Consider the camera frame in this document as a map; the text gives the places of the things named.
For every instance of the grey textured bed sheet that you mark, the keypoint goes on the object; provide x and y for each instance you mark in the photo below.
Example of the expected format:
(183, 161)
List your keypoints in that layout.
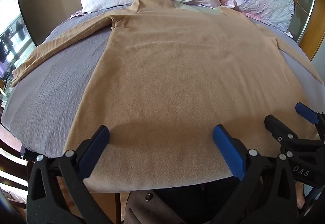
(50, 102)

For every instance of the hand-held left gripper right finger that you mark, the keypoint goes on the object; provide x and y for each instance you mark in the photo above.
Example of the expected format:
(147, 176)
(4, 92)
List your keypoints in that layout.
(228, 149)

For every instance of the hanging dark clothes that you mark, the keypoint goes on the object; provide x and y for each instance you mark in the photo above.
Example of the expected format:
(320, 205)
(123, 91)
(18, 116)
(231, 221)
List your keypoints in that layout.
(10, 43)

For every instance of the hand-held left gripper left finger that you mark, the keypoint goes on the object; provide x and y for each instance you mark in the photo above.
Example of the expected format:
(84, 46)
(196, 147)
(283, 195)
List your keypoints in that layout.
(94, 149)

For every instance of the person's brown jacket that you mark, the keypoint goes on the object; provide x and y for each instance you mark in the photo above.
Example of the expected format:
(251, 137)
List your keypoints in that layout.
(157, 210)

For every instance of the tan fleece sweater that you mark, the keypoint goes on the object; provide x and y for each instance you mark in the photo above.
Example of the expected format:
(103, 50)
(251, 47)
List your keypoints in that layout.
(177, 74)

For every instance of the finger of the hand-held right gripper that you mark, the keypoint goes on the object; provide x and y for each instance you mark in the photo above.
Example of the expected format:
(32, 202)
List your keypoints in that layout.
(275, 125)
(306, 111)

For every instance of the person's black pants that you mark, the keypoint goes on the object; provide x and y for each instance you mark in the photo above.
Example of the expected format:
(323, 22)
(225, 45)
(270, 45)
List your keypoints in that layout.
(213, 196)

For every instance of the wooden bed frame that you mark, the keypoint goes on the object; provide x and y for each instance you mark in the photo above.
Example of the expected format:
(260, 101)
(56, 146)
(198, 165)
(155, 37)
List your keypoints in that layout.
(12, 170)

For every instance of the person's right hand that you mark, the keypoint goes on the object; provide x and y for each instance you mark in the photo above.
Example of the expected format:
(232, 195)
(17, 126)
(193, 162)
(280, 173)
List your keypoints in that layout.
(301, 196)

